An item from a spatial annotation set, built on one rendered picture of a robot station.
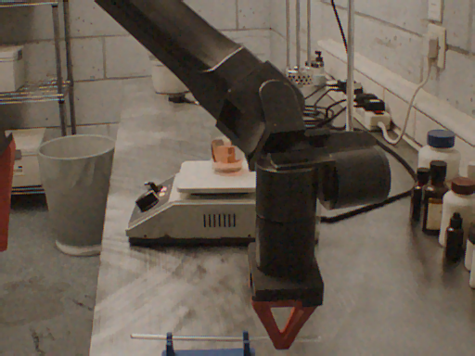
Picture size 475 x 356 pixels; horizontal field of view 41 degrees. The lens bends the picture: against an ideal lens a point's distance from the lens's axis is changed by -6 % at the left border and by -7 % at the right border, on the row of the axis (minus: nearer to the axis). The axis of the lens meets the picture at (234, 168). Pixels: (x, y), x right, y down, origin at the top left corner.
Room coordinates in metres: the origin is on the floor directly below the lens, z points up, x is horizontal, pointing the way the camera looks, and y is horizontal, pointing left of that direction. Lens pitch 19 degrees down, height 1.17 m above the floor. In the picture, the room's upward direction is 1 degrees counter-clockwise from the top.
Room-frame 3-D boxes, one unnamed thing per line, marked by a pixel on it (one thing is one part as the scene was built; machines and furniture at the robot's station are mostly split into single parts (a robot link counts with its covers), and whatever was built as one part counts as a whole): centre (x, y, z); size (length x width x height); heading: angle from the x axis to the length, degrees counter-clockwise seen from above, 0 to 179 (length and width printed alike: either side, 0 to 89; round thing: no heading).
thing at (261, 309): (0.59, -0.05, 0.82); 0.07 x 0.07 x 0.09; 2
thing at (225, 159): (0.96, 0.01, 0.87); 0.06 x 0.05 x 0.08; 77
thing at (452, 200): (0.86, -0.33, 0.80); 0.06 x 0.06 x 0.10
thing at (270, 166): (0.59, -0.05, 0.95); 0.07 x 0.06 x 0.07; 108
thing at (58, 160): (2.48, 0.62, 0.22); 0.33 x 0.33 x 0.41
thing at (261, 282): (0.58, -0.05, 0.89); 0.10 x 0.07 x 0.07; 2
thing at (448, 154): (1.00, -0.34, 0.81); 0.07 x 0.07 x 0.13
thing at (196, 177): (0.94, 0.02, 0.83); 0.12 x 0.12 x 0.01; 89
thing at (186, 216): (0.95, 0.05, 0.79); 0.22 x 0.13 x 0.08; 89
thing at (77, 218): (2.48, 0.62, 0.21); 0.33 x 0.33 x 0.42
